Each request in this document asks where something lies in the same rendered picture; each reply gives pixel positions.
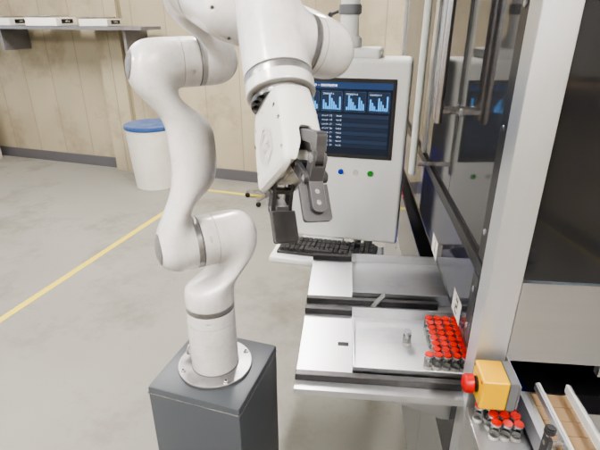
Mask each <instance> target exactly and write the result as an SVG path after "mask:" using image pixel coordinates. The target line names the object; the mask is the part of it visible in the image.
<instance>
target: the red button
mask: <svg viewBox="0 0 600 450"><path fill-rule="evenodd" d="M461 385H462V390H463V391H464V392H465V393H472V394H473V393H474V391H475V386H476V382H475V379H474V375H473V374H472V373H464V374H463V375H462V378H461Z"/></svg>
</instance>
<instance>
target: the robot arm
mask: <svg viewBox="0 0 600 450"><path fill-rule="evenodd" d="M162 2H163V5H164V8H165V10H166V12H167V13H168V14H169V15H170V17H171V18H172V19H173V20H174V21H175V22H176V23H177V24H178V25H180V27H181V28H183V29H184V30H186V31H187V32H188V33H190V34H191V35H193V36H182V37H148V38H143V39H140V40H139V41H137V42H135V43H134V44H133V45H132V46H131V47H130V48H129V50H128V52H127V53H126V57H125V73H126V76H127V79H128V81H129V83H130V85H131V86H132V88H133V89H134V90H135V92H136V93H137V94H138V95H139V96H140V97H141V98H142V99H143V100H145V101H146V102H147V103H148V104H149V105H150V106H151V107H152V108H153V109H154V111H155V112H156V113H157V114H158V115H159V117H160V118H161V120H162V123H163V125H164V127H165V131H166V136H167V141H168V147H169V154H170V160H171V190H170V193H169V197H168V201H167V204H166V205H165V208H164V211H163V213H162V217H161V219H160V221H159V224H158V227H157V230H156V233H155V239H154V250H155V255H156V258H157V260H158V263H159V264H161V266H162V267H163V268H165V269H166V270H168V271H190V270H193V269H198V268H202V267H205V266H206V267H205V268H204V269H203V270H201V271H200V272H199V273H198V274H196V275H195V277H194V278H192V279H191V280H190V281H189V282H188V283H187V284H186V286H185V290H184V299H185V307H186V316H187V330H188V337H189V345H187V351H186V352H185V353H184V354H183V355H182V357H181V358H180V360H179V375H180V377H181V379H182V380H183V381H184V382H185V383H186V384H187V385H189V386H191V387H192V388H196V389H200V390H210V391H211V390H219V389H224V388H228V387H231V386H233V385H235V384H237V383H238V382H239V381H240V380H242V379H243V378H244V377H245V376H246V375H247V373H248V372H249V371H250V369H251V366H252V356H251V354H250V352H249V350H248V349H247V348H246V347H245V346H244V345H242V344H241V343H238V340H237V326H236V313H235V299H234V286H235V282H236V280H237V278H238V276H239V275H240V273H241V272H242V271H243V269H244V268H245V267H246V265H247V264H248V262H249V261H250V259H251V257H252V255H253V253H254V250H255V247H256V242H257V233H256V231H257V230H256V228H255V225H254V221H253V220H252V219H251V218H250V216H249V215H248V214H246V213H245V212H242V211H239V210H223V211H218V212H209V213H204V214H199V215H194V216H192V211H193V208H194V206H195V204H196V203H197V201H198V200H199V199H200V198H201V197H202V196H203V195H204V194H205V193H206V192H207V191H208V189H209V188H210V186H211V185H212V183H213V181H214V178H215V174H216V168H217V160H216V147H215V140H214V134H213V129H212V126H211V124H210V123H209V121H208V120H207V119H206V118H205V117H204V116H203V115H202V114H200V113H199V112H197V111H196V110H194V109H193V108H191V107H190V106H189V105H187V104H186V103H185V102H183V100H182V99H181V98H180V96H179V89H180V88H191V87H203V86H214V85H220V84H222V83H225V82H227V81H228V80H230V79H231V78H232V77H233V75H234V74H235V72H236V70H237V67H238V54H237V51H236V48H235V47H234V45H235V46H239V48H240V55H241V62H242V69H243V76H244V83H245V91H246V101H247V103H248V104H249V106H251V109H252V112H253V113H254V114H255V115H256V116H255V128H254V134H255V153H256V165H257V176H258V185H259V189H260V190H261V191H262V192H263V193H264V194H265V195H266V198H267V200H266V203H267V205H268V212H269V214H270V218H271V232H272V238H273V243H274V244H293V243H297V242H298V241H299V235H298V228H297V222H296V211H292V203H293V195H294V192H295V191H297V190H298V194H299V199H300V205H301V212H302V218H303V221H304V222H328V221H331V220H332V211H331V206H330V200H329V191H328V185H327V184H323V183H327V182H328V179H329V175H328V173H327V172H326V171H325V170H326V165H327V160H328V156H327V154H326V153H325V152H326V150H327V139H328V134H327V132H326V131H321V130H320V125H319V122H318V118H317V113H316V110H315V107H314V103H313V98H314V96H315V92H316V90H315V85H314V79H313V78H316V79H334V78H336V77H339V76H340V75H342V74H343V73H344V72H345V71H346V70H347V69H348V68H349V66H350V64H351V62H352V60H353V57H354V41H353V39H352V37H351V35H350V33H349V31H348V30H347V29H346V27H345V26H344V25H343V24H341V23H340V22H339V21H336V20H334V19H332V18H330V17H329V16H327V15H325V14H323V13H321V12H318V11H316V10H314V9H312V8H310V7H308V6H305V5H303V4H302V2H301V0H162ZM278 185H287V187H278ZM285 194H286V200H285V201H284V200H283V198H282V197H281V196H278V195H285Z"/></svg>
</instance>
